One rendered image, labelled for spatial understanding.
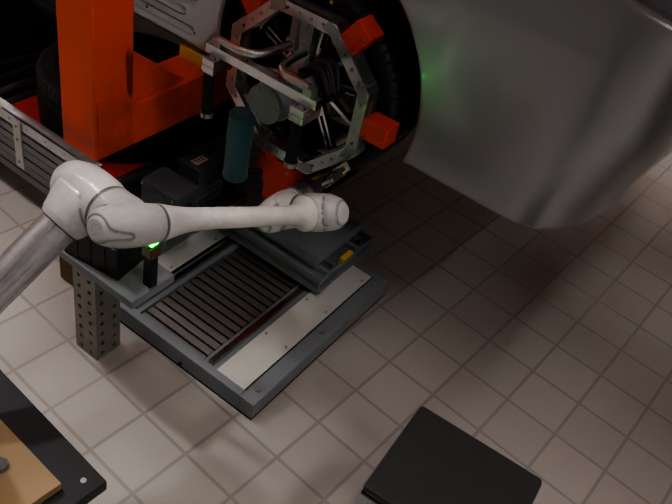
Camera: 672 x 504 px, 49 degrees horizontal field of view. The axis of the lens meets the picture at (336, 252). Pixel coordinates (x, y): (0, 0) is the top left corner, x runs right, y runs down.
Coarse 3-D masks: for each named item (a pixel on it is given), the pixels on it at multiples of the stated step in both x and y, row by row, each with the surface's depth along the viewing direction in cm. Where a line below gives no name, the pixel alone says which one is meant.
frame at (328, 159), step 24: (288, 0) 223; (240, 24) 237; (312, 24) 221; (336, 24) 216; (336, 48) 220; (240, 72) 254; (360, 72) 220; (240, 96) 252; (360, 96) 223; (360, 120) 227; (264, 144) 256; (360, 144) 236; (312, 168) 248
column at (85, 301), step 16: (80, 272) 228; (80, 288) 232; (96, 288) 228; (80, 304) 237; (96, 304) 232; (112, 304) 239; (80, 320) 242; (96, 320) 237; (112, 320) 244; (80, 336) 248; (96, 336) 241; (112, 336) 249; (96, 352) 246
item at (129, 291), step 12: (72, 264) 221; (84, 264) 219; (96, 276) 216; (108, 276) 217; (132, 276) 219; (168, 276) 222; (108, 288) 215; (120, 288) 214; (132, 288) 215; (144, 288) 216; (156, 288) 218; (120, 300) 214; (132, 300) 212; (144, 300) 216
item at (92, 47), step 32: (64, 0) 215; (96, 0) 210; (128, 0) 219; (64, 32) 222; (96, 32) 216; (128, 32) 226; (64, 64) 229; (96, 64) 222; (128, 64) 233; (64, 96) 237; (96, 96) 229; (128, 96) 240; (64, 128) 245; (96, 128) 236; (128, 128) 248; (96, 160) 244
